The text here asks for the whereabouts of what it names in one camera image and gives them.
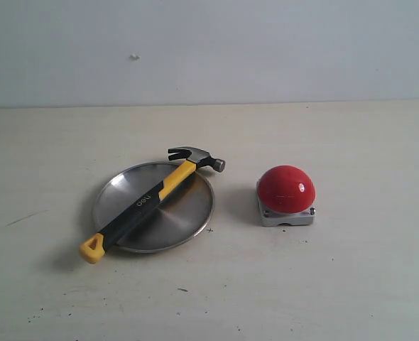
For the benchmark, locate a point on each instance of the yellow black claw hammer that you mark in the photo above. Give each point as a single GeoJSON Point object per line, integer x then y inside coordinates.
{"type": "Point", "coordinates": [94, 248]}

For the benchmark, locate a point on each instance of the red dome push button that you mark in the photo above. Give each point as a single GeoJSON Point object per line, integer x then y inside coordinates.
{"type": "Point", "coordinates": [285, 196]}

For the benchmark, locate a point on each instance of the round stainless steel plate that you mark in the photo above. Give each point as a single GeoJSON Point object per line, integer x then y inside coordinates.
{"type": "Point", "coordinates": [180, 218]}

